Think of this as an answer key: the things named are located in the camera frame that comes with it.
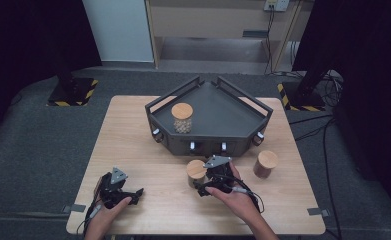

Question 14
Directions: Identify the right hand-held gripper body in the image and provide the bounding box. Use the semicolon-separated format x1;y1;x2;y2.
202;155;239;194

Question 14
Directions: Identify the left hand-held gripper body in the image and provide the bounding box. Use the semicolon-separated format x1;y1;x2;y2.
98;167;131;209

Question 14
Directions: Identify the jar of olive contents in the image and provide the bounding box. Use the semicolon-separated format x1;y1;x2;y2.
186;159;208;189

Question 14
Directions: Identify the black corner rack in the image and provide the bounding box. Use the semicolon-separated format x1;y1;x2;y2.
144;75;274;158

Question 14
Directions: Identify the jar of pale beans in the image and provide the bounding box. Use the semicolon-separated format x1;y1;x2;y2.
171;102;195;135

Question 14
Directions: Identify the person's left hand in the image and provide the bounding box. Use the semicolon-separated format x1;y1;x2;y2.
86;176;133;233

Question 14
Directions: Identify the person's right hand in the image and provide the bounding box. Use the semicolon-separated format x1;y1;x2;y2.
205;162;263;228

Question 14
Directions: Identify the jar of reddish-brown contents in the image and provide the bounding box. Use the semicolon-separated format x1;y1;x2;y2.
252;150;280;180

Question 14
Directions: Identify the black stand with striped base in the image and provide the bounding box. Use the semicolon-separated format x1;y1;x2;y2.
277;49;327;113
46;49;100;108

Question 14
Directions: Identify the grey strip on shelf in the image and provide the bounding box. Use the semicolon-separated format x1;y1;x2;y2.
242;30;269;39

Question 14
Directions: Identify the white panel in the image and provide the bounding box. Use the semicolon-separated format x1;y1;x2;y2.
81;0;155;63

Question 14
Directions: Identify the dark curtain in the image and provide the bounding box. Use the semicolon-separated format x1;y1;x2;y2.
0;0;103;151
292;0;391;218

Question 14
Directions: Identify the left hand-held gripper cable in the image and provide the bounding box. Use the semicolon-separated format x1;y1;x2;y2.
77;179;103;238

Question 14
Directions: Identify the hand-held gripper cable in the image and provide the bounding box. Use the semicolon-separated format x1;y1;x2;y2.
215;173;266;215
77;179;103;238

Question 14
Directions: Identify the right hand-held gripper cable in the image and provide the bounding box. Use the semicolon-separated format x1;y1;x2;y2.
215;173;266;215

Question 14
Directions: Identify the grey table bracket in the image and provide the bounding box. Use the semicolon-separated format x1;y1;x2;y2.
62;203;87;214
307;207;331;217

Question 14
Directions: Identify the black floor cable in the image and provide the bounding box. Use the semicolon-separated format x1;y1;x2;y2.
288;113;343;240

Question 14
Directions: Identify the bundle of cables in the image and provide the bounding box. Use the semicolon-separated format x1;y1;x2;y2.
319;69;345;108

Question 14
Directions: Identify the black socket cable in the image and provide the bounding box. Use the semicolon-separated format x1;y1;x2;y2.
263;8;276;76

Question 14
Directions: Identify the white wall socket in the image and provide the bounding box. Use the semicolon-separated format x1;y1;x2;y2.
263;0;291;13

